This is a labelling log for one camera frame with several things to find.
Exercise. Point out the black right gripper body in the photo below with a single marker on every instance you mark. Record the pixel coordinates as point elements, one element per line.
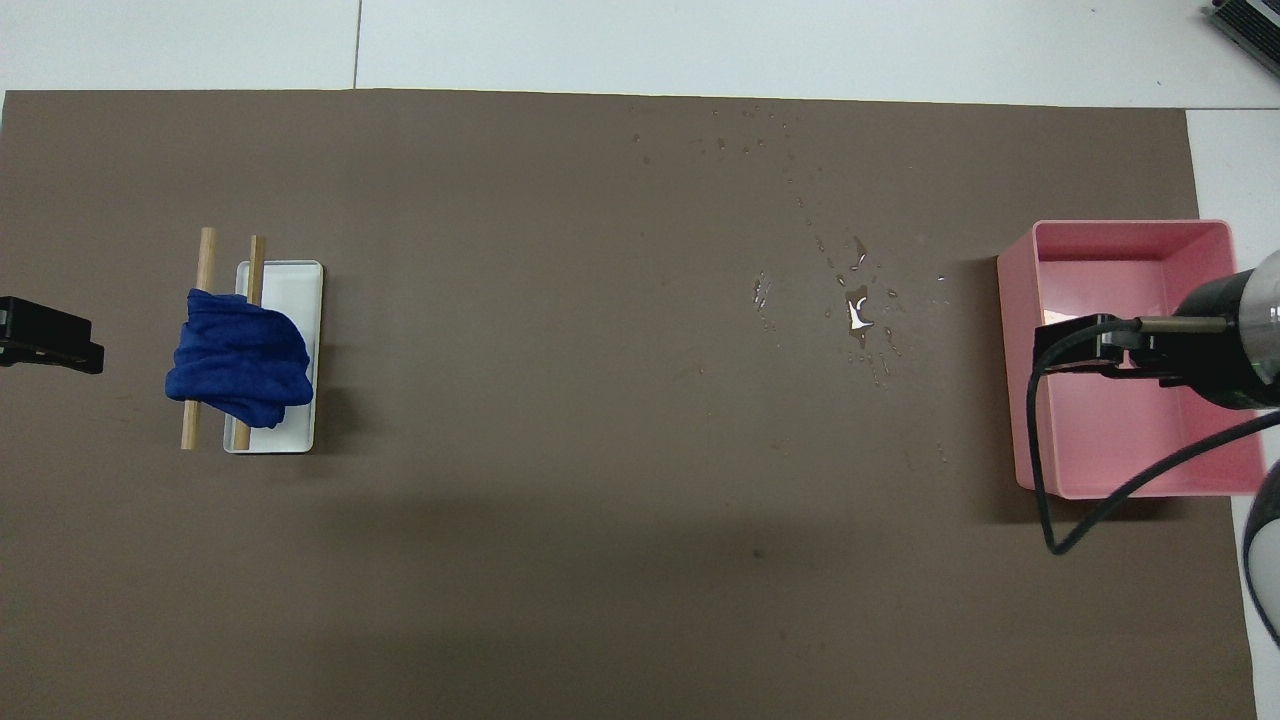
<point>1210,350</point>

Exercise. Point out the blue towel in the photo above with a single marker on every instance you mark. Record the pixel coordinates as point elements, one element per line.
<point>240,360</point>

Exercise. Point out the water puddle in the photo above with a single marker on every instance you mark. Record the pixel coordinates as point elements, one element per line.
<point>857,318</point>

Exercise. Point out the small water droplet streak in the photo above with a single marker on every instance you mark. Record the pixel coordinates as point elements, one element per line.
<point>762,292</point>

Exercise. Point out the pink plastic bin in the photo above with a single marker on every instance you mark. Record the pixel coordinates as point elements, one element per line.
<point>1100,450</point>

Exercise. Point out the darker wooden dowel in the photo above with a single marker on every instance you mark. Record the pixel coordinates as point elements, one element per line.
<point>258,270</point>

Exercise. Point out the white rectangular tray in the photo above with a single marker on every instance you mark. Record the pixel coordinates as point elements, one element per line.
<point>295,300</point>

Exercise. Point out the dark ribbed device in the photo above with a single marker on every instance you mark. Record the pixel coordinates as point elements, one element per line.
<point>1255,20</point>

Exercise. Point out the brown table mat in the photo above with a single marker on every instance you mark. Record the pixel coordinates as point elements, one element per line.
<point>600,500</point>

